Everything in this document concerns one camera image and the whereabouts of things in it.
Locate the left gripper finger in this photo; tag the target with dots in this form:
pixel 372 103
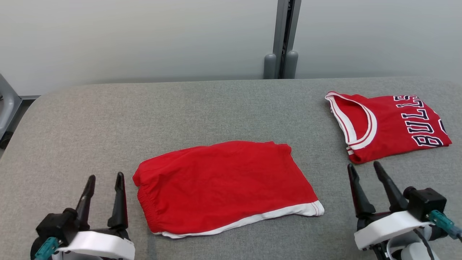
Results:
pixel 119 202
pixel 86 202

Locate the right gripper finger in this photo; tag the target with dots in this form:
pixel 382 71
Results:
pixel 359 195
pixel 391 191

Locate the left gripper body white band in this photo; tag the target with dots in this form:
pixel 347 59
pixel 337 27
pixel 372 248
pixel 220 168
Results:
pixel 97 245

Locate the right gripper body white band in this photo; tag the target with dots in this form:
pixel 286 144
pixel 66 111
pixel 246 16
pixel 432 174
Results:
pixel 389 227

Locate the red Bulls basketball jersey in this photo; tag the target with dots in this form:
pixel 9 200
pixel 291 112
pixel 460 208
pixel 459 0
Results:
pixel 389 126

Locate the red shorts with white trim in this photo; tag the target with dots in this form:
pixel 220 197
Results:
pixel 223 184

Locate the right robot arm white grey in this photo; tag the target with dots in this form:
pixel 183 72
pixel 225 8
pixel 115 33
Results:
pixel 411 251

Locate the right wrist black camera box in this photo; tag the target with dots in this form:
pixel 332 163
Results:
pixel 426 202

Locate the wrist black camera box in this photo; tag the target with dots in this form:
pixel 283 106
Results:
pixel 57 225
pixel 426 202

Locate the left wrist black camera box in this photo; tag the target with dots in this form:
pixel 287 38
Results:
pixel 57 225

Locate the black frame leg caster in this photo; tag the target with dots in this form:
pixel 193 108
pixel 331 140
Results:
pixel 5 140

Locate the grey metal frame leg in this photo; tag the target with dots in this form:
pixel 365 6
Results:
pixel 9 104

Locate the grey partition post with feet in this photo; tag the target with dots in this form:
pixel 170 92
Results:
pixel 283 36

